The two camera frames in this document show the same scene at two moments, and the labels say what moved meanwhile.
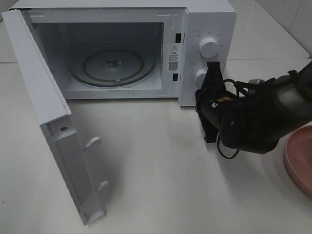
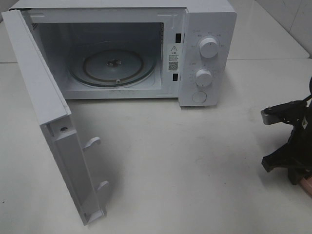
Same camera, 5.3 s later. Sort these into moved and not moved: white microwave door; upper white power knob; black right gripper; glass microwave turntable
Moved: black right gripper
Not moved: glass microwave turntable; upper white power knob; white microwave door
